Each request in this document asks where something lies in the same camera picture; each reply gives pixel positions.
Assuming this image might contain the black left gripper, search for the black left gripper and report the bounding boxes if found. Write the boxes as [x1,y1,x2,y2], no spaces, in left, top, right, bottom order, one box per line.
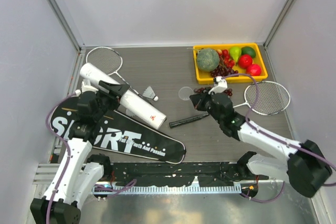
[93,81,129,121]

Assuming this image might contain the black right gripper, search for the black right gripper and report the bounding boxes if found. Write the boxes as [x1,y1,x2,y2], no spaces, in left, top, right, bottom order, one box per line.
[190,87,223,124]

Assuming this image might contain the white shuttlecock tube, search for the white shuttlecock tube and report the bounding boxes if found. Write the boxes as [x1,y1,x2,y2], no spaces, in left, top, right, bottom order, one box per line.
[80,63,166,130]

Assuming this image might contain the clear plastic tube lid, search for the clear plastic tube lid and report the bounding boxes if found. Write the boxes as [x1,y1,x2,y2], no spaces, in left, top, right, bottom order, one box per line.
[178,87,194,101]

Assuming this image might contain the white feather shuttlecock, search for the white feather shuttlecock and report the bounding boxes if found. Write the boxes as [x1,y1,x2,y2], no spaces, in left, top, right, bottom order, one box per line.
[142,86,159,101]

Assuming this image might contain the black racket bag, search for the black racket bag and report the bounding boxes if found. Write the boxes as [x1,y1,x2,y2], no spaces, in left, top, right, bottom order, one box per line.
[49,96,186,164]

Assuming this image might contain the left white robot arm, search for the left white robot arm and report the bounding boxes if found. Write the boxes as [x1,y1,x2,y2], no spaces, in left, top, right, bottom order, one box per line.
[30,81,129,223]

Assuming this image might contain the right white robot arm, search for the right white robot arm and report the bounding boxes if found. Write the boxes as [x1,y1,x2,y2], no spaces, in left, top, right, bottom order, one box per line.
[190,93,335,198]

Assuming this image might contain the left badminton racket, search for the left badminton racket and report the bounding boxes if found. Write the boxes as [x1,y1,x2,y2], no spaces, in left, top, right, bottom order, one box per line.
[86,47,151,102]

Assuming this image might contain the badminton racket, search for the badminton racket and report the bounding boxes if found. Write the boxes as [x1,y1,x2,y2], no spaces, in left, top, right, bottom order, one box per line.
[169,81,291,128]
[86,47,151,102]

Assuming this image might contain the right badminton racket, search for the right badminton racket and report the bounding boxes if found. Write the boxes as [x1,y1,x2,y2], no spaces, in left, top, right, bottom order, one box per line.
[169,81,291,128]

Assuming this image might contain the yellow plastic tray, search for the yellow plastic tray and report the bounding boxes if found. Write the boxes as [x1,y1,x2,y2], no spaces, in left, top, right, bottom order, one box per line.
[192,43,268,84]

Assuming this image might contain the dark red grape bunch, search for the dark red grape bunch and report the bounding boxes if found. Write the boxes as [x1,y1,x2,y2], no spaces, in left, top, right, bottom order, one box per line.
[194,87,234,98]

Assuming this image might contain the grape bunch in tray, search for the grape bunch in tray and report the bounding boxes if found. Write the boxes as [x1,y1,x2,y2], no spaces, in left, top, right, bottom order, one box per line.
[210,65,238,77]

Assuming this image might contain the green netted melon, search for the green netted melon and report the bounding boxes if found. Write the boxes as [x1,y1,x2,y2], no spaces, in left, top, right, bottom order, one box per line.
[196,48,219,72]

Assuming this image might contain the red cherries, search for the red cherries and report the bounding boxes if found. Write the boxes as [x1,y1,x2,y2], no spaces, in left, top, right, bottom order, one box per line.
[215,49,236,68]

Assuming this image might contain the green pear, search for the green pear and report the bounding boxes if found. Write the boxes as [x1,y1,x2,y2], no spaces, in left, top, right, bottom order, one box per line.
[229,46,242,62]

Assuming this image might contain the red apple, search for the red apple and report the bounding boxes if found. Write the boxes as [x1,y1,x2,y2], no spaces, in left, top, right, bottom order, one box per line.
[237,54,253,69]

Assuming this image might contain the red pomegranate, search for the red pomegranate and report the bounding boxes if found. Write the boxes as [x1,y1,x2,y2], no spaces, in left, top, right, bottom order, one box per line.
[246,64,262,76]

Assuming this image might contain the green lime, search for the green lime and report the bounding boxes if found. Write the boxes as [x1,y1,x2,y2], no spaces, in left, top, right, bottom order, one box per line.
[241,46,256,58]

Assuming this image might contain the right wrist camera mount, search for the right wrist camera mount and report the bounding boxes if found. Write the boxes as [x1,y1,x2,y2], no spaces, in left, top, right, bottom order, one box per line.
[208,76,228,95]

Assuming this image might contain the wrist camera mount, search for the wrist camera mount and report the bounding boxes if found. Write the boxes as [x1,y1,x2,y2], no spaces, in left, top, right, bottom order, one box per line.
[208,76,228,95]
[81,79,98,93]

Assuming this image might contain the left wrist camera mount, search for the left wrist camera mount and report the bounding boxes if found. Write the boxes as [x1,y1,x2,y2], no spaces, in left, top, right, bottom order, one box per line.
[81,79,98,93]

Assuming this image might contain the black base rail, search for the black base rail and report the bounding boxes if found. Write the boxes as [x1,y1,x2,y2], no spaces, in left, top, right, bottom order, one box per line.
[110,162,268,187]

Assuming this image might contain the white slotted cable duct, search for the white slotted cable duct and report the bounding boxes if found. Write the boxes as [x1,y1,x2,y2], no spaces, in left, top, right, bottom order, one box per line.
[91,183,242,196]

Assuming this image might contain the aluminium frame bars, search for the aluminium frame bars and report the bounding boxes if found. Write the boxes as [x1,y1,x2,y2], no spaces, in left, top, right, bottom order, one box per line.
[31,0,87,54]

